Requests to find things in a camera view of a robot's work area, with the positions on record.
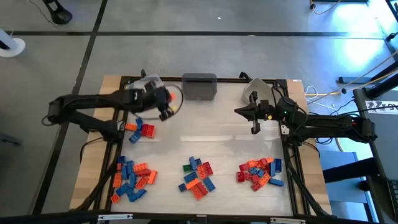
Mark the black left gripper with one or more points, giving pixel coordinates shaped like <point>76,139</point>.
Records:
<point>152,96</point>

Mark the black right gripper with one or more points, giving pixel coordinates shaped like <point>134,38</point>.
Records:
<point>267,110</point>

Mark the orange small brick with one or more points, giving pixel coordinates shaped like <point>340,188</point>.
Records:
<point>172,96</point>
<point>259,163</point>
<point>270,160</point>
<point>115,198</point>
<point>252,163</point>

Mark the red long brick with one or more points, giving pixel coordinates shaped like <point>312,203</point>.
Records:
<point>145,130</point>
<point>143,172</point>
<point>202,188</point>
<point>208,168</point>

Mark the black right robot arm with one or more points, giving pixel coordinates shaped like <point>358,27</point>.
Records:
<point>326,123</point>

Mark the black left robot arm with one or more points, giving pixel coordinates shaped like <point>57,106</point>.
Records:
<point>93,101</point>

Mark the white plastic bin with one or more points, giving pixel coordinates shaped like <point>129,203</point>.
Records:
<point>267,93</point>

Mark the dark grey plastic bin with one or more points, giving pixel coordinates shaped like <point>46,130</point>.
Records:
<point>199,87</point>

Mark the white mounting plate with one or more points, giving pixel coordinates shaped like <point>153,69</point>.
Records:
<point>284,129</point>

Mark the clear plastic bin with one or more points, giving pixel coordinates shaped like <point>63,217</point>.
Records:
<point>132,85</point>

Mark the blue medium brick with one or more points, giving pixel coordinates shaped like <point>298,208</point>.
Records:
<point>277,165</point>

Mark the green medium brick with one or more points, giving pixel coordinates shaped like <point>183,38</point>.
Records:
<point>187,168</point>

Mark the white printed label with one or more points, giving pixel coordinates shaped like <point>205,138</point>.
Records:
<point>381,107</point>

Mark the black stand base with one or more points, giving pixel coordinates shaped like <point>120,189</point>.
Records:
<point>59,14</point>

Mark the white round stand base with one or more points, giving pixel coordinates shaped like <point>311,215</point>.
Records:
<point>12,46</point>

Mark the black aluminium table frame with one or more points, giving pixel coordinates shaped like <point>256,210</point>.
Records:
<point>230,80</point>

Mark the silver metal bracket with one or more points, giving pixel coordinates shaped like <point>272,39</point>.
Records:
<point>287,221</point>
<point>115,216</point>

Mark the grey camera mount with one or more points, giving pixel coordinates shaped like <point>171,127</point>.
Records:
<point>201,218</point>

